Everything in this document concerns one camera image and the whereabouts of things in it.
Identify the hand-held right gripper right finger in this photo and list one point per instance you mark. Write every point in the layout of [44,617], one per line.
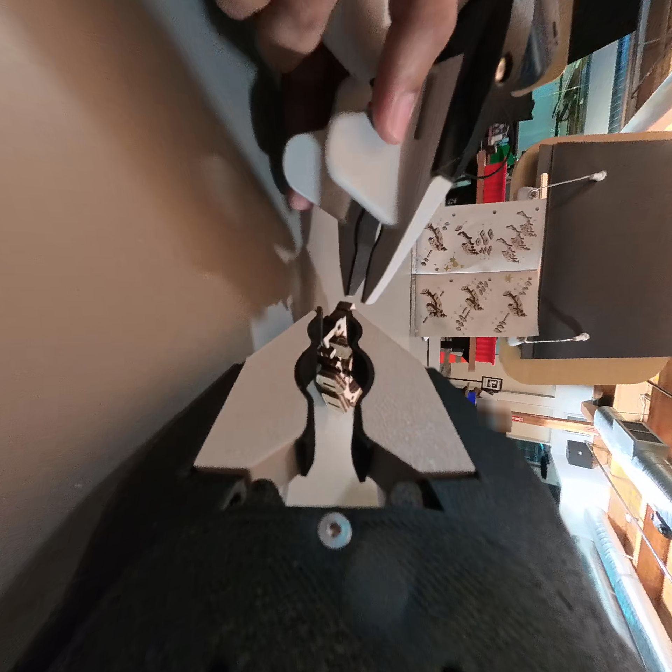
[414,420]

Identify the layered wooden puzzle model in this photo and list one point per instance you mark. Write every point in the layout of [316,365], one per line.
[336,372]

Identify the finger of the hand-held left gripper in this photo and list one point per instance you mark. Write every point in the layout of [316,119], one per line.
[359,252]
[409,225]

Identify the wood-backed black display board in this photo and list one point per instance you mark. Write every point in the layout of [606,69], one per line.
[603,246]

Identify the puzzle instruction booklet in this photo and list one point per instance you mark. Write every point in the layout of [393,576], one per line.
[477,273]

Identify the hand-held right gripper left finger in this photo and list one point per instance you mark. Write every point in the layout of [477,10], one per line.
[252,420]

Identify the grey desk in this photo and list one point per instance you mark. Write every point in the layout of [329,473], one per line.
[78,262]

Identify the person's left hand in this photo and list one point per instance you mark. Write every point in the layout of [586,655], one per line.
[414,52]

